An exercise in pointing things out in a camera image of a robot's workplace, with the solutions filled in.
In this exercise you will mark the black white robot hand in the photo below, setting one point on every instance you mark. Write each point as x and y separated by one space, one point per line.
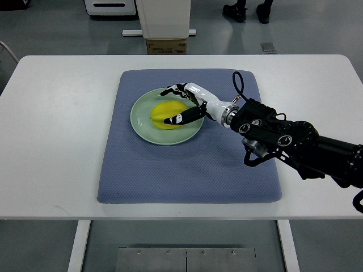
206 104

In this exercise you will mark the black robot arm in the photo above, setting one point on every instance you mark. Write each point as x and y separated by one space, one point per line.
296 143

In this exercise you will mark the light green plate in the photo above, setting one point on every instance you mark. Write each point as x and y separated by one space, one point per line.
143 125

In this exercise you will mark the grey floor plate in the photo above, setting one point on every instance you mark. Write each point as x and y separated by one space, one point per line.
268 47

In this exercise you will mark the blue textured mat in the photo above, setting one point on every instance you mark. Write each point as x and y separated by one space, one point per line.
208 168

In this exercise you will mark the cardboard box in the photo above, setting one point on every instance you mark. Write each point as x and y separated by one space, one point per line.
167 47

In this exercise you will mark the white pillar stand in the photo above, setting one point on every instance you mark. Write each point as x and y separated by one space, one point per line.
162 20

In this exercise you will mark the person's black shoes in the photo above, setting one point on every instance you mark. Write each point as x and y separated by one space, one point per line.
238 10

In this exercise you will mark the white cabinet with slot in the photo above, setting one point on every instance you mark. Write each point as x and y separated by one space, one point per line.
110 7

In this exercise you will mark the white right table leg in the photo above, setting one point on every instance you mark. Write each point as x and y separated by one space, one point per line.
288 246

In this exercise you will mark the white table leg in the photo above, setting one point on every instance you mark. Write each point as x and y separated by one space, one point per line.
288 246
79 246

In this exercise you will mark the white left table leg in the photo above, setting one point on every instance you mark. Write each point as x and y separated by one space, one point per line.
79 246

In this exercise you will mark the grey chair edge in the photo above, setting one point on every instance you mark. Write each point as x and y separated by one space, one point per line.
9 51

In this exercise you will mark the metal base plate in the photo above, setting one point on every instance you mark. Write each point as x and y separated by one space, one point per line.
186 259

